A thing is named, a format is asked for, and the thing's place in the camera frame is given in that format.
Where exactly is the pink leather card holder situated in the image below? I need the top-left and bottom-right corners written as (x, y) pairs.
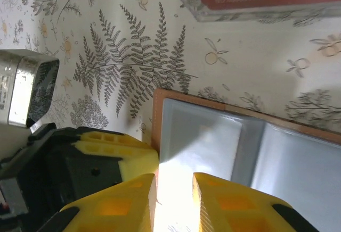
top-left (150, 88), bottom-right (341, 232)

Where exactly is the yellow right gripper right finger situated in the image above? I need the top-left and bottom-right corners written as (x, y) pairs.
top-left (192, 172), bottom-right (320, 232)

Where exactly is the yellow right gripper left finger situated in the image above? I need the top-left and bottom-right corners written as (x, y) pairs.
top-left (39, 173), bottom-right (157, 232)

